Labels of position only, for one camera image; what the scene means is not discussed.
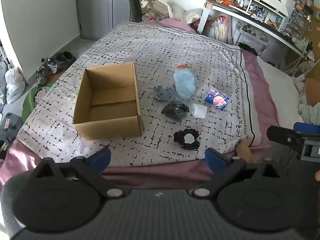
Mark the dark bag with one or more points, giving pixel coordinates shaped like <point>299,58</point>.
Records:
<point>11,130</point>

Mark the grey whale plush toy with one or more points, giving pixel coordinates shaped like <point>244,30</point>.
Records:
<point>165,94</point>

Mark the white desk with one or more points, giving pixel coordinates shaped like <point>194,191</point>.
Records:
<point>252,20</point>

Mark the grey closet door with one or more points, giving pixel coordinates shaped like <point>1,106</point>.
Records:
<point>105,7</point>

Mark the light blue plush toy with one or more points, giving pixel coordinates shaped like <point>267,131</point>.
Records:
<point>185,85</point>

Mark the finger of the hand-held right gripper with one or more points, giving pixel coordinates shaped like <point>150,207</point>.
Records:
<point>285,135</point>
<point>303,127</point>

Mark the light patterned clothing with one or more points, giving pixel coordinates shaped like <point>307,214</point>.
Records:
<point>310,112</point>

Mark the white plastic bag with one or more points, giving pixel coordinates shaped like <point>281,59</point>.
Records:
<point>14,85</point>

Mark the black lace cloth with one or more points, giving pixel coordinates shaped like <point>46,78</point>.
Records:
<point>180,137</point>

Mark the small tan object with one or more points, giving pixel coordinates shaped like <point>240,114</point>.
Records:
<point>243,151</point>

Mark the white black-patterned blanket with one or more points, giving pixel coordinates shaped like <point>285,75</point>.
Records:
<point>150,50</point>

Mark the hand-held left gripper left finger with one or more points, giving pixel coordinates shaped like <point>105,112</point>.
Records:
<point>102,158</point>

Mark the white cloth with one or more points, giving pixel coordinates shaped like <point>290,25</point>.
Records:
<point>200,111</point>

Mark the blue planet print packet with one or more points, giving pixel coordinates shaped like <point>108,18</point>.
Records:
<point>217,98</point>

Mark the clear plastic jar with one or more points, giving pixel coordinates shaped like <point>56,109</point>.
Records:
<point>144,6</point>

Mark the person's right hand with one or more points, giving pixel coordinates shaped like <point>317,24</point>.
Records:
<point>318,175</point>

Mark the pair of dark slippers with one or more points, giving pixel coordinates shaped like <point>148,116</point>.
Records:
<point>65,57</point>

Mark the green cartoon floor mat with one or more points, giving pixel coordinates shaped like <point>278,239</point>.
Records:
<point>31,100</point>

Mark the pile of plastic bags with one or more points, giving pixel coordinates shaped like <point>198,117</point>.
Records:
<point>172,11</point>

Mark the white duvet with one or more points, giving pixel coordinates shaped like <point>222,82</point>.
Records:
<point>277,85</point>

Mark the brown cardboard box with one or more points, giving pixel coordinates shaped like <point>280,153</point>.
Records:
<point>110,127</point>

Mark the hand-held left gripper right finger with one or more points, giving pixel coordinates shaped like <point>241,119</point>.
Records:
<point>212,158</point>

